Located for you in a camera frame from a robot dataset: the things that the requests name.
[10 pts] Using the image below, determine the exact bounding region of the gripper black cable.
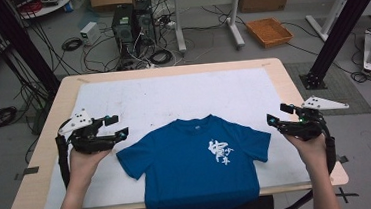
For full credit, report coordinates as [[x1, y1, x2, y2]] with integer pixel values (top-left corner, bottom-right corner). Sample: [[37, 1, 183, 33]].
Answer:
[[53, 117, 79, 191], [264, 114, 342, 209]]

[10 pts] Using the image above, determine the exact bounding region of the small white box device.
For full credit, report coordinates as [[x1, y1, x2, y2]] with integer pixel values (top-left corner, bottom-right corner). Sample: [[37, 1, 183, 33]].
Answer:
[[79, 20, 102, 46]]

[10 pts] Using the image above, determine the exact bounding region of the white metal stand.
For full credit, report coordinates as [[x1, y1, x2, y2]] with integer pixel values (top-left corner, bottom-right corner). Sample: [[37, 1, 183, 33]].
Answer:
[[304, 0, 370, 44]]

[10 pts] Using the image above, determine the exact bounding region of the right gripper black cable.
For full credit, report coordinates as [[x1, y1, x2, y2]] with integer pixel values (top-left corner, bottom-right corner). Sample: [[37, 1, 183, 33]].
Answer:
[[264, 114, 342, 209]]

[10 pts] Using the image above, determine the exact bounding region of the person's right hand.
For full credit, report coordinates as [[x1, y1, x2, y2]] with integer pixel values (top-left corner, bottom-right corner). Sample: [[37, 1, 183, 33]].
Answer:
[[283, 129, 330, 178]]

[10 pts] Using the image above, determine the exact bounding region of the small coiled black cable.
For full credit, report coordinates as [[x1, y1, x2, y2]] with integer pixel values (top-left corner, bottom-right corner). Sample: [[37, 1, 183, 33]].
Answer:
[[60, 36, 84, 53]]

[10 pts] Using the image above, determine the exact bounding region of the orange tray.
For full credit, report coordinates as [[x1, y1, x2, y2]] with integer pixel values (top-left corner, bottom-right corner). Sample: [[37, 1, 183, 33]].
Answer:
[[245, 15, 295, 50]]

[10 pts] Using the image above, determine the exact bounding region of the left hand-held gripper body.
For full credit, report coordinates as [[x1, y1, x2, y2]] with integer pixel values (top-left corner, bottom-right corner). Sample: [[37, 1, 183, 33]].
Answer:
[[56, 105, 118, 157]]

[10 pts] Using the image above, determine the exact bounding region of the black tape cross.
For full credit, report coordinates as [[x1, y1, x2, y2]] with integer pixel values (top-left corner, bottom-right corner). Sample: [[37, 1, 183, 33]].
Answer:
[[334, 185, 361, 205]]

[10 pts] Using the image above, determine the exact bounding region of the round white table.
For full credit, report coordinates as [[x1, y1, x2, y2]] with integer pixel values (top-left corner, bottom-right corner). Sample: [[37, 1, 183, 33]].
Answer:
[[8, 0, 76, 21]]

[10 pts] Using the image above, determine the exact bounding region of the person's left hand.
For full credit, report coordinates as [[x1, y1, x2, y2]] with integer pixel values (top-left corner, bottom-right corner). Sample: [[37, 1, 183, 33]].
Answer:
[[66, 144, 116, 192]]

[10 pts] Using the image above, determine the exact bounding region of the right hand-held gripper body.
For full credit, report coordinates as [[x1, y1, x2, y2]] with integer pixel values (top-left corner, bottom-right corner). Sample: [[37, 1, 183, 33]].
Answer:
[[274, 93, 353, 144]]

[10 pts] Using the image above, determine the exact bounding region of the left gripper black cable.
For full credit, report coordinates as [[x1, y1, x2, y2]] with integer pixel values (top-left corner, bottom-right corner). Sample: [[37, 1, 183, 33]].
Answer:
[[53, 117, 79, 191]]

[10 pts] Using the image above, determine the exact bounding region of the black metal frame post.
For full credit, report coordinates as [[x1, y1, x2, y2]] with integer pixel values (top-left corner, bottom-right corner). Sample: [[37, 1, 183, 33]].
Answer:
[[294, 0, 371, 91], [0, 0, 61, 100]]

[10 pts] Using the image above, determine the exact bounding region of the black computer tower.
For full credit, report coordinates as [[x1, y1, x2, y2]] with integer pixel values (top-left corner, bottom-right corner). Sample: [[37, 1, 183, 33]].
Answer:
[[110, 3, 138, 63], [131, 0, 158, 56]]

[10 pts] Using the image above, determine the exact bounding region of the blue t-shirt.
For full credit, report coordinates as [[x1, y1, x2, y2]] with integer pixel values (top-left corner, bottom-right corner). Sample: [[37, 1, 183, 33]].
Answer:
[[113, 109, 278, 209]]

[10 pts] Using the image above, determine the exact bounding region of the grey floor mat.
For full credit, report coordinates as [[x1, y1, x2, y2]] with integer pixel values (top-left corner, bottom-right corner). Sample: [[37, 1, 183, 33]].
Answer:
[[284, 57, 371, 120]]

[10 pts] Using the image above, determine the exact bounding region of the white table mat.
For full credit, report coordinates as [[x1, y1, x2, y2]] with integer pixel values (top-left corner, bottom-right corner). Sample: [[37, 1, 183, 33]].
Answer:
[[33, 63, 313, 209]]

